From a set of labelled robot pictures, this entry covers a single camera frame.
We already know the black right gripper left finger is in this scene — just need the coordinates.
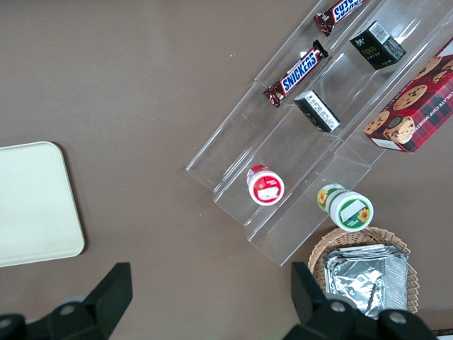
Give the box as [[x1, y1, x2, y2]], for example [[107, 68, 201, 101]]
[[0, 261, 134, 340]]

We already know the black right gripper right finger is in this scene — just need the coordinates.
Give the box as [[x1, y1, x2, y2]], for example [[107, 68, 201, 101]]
[[282, 261, 440, 340]]

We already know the light wicker basket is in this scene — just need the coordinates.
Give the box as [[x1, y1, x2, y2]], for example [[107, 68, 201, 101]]
[[307, 227, 420, 316]]

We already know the cream rectangular serving tray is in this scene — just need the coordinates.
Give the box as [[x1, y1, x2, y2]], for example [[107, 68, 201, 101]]
[[0, 141, 86, 268]]

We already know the aluminium foil container stack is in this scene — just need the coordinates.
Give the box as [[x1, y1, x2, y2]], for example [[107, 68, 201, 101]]
[[323, 243, 408, 320]]

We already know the green lid sunflower jar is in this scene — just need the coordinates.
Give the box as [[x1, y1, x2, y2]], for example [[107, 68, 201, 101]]
[[316, 183, 375, 232]]

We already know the red lid white jar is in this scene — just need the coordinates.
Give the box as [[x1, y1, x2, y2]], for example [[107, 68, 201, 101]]
[[246, 164, 286, 206]]

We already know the clear acrylic stepped shelf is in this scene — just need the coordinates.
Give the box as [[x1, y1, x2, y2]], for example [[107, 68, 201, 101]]
[[185, 0, 453, 267]]

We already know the small black carton box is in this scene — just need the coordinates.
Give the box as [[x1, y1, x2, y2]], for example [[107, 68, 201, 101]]
[[293, 89, 341, 133], [349, 20, 407, 71]]

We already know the red tartan cookie box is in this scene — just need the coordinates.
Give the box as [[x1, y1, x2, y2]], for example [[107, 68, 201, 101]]
[[363, 37, 453, 154]]

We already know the Snickers chocolate bar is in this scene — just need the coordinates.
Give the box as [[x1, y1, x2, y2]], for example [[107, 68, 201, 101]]
[[262, 39, 329, 108], [314, 0, 367, 38]]

